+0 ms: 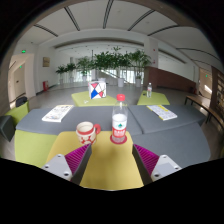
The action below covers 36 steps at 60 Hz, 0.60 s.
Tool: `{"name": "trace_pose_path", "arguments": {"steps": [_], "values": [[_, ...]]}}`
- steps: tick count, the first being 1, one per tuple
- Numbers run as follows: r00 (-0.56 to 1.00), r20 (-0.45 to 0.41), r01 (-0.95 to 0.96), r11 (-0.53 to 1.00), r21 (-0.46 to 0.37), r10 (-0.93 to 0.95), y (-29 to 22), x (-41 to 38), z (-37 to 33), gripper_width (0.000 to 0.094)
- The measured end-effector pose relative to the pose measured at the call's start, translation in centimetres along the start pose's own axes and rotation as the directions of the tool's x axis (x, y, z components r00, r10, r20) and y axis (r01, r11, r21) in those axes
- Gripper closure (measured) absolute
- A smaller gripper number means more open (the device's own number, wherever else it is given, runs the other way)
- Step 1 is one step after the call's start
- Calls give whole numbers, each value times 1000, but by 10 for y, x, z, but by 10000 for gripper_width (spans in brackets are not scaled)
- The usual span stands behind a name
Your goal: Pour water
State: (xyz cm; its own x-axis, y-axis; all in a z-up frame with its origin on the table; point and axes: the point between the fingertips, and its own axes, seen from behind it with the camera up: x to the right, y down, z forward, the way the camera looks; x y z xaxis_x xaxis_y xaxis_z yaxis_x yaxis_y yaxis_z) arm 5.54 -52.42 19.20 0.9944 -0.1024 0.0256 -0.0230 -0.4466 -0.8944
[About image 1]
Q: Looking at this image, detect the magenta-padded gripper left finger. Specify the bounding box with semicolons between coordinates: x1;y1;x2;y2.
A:
41;143;94;186

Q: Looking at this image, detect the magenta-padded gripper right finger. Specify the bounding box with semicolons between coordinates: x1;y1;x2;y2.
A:
131;143;183;186

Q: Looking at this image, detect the clear red-capped water bottle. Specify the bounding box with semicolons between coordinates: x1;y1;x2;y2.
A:
110;93;129;144

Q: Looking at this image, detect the small clear water bottle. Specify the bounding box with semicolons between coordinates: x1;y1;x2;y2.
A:
146;82;153;99

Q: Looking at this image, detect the green upholstered seat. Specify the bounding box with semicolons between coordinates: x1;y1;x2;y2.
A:
14;129;68;169

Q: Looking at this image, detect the grey seat with booklet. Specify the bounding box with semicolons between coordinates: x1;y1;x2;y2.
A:
128;104;212;168

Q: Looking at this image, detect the grey seat with magazine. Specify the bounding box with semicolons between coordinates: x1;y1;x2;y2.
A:
15;105;144;137

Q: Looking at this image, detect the white and yellow booklet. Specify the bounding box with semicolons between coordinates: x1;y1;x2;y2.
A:
146;104;179;122

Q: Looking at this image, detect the flat round red coaster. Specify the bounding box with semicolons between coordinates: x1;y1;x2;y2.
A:
109;134;128;146

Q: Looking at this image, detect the dark grey ottoman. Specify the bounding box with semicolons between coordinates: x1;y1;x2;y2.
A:
0;114;16;143

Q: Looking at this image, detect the green seat with black bag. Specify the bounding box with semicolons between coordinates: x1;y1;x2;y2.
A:
4;101;30;128

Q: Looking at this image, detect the green ottoman with small bottle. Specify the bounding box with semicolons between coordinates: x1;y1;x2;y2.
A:
136;90;171;106

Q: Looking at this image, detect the wooden bench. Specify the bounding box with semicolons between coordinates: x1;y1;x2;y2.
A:
184;94;224;134

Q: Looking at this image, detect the black bag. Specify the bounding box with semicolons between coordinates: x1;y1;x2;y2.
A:
15;96;29;108

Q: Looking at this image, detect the white cube with coloured triangles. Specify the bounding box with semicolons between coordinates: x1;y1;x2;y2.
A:
87;79;108;100

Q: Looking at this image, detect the brown reception counter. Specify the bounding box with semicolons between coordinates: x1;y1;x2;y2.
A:
146;65;198;95

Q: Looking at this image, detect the row of potted green plants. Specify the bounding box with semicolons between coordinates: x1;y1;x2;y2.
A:
54;46;153;88

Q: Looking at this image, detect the framed wall picture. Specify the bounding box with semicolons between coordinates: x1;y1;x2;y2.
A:
42;56;51;68

